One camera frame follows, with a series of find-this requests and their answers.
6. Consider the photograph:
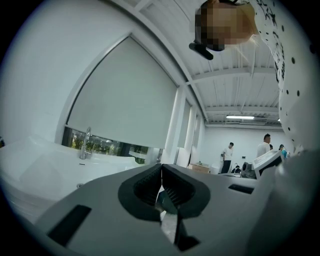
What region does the large grey roller blind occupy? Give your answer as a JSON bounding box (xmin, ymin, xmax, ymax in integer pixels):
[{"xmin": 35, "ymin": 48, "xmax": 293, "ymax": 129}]
[{"xmin": 65, "ymin": 35, "xmax": 180, "ymax": 149}]

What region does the brown cardboard box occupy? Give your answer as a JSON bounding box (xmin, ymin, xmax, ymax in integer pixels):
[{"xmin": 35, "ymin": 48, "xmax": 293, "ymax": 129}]
[{"xmin": 187, "ymin": 162, "xmax": 211, "ymax": 174}]

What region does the window with dark frame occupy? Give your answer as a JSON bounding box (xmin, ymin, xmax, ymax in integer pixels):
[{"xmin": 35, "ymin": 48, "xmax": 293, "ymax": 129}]
[{"xmin": 61, "ymin": 125, "xmax": 165, "ymax": 166}]

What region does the grey round device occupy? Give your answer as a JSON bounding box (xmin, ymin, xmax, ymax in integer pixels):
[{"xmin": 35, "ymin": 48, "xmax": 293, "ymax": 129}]
[{"xmin": 240, "ymin": 161, "xmax": 258, "ymax": 179}]

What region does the person's white dotted shirt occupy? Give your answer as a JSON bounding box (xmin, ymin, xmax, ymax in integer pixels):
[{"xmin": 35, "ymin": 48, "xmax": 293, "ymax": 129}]
[{"xmin": 251, "ymin": 0, "xmax": 320, "ymax": 156}]

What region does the white boxy appliance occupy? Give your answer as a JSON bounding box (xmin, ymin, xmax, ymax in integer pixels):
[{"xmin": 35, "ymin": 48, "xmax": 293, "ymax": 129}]
[{"xmin": 252, "ymin": 149, "xmax": 285, "ymax": 180}]

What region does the black head-worn camera mount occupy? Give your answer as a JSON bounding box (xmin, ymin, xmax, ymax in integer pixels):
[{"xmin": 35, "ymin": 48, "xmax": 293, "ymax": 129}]
[{"xmin": 188, "ymin": 42, "xmax": 214, "ymax": 61}]

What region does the narrow grey roller blind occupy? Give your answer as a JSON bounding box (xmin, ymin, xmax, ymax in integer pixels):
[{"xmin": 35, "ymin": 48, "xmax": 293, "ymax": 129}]
[{"xmin": 176, "ymin": 99, "xmax": 194, "ymax": 149}]

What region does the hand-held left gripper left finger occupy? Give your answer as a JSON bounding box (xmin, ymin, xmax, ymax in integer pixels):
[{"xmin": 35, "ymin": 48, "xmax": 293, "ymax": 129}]
[{"xmin": 34, "ymin": 163, "xmax": 181, "ymax": 256}]

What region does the chrome faucet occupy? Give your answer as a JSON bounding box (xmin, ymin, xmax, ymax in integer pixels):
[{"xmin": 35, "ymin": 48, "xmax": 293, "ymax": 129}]
[{"xmin": 79, "ymin": 126, "xmax": 93, "ymax": 161}]

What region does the person's head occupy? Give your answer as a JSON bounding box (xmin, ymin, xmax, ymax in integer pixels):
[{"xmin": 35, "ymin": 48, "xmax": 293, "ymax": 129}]
[{"xmin": 194, "ymin": 0, "xmax": 261, "ymax": 52}]

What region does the white ceramic sink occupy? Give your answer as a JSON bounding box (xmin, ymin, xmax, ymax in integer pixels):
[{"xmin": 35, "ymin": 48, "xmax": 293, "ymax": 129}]
[{"xmin": 0, "ymin": 134, "xmax": 151, "ymax": 223}]

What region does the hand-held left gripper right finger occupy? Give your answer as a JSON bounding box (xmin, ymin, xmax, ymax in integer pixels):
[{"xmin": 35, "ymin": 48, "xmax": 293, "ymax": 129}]
[{"xmin": 161, "ymin": 163, "xmax": 260, "ymax": 256}]

